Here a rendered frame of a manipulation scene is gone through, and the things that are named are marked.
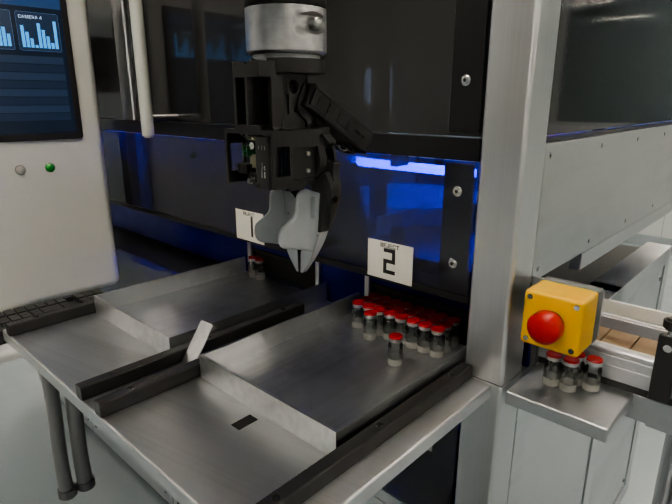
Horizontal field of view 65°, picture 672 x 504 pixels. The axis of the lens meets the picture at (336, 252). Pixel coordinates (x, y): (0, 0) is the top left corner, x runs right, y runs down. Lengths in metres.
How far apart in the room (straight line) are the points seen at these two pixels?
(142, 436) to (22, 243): 0.77
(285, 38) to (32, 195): 0.95
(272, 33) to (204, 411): 0.45
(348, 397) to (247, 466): 0.17
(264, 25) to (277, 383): 0.46
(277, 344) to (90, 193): 0.71
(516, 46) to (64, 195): 1.04
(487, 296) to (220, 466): 0.39
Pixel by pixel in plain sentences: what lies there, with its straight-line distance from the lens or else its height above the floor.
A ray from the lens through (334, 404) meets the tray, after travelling 0.70.
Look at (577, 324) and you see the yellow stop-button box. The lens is 0.69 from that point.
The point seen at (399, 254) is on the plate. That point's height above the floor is 1.04.
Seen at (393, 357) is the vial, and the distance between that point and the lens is 0.78.
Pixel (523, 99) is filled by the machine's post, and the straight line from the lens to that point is 0.68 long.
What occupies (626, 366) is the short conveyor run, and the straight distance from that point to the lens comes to 0.81.
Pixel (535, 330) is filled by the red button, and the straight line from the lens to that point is 0.67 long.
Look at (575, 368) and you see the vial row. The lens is 0.78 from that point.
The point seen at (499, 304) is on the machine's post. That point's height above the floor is 1.00.
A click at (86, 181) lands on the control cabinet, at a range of 1.38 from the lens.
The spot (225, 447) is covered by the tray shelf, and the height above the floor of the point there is 0.88.
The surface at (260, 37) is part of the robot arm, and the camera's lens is 0.50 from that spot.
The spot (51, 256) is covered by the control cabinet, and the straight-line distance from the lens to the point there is 1.39.
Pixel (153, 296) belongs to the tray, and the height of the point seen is 0.88.
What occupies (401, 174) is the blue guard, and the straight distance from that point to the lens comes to 0.77.
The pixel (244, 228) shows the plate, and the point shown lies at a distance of 1.05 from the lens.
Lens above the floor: 1.26
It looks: 16 degrees down
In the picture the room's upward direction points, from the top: straight up
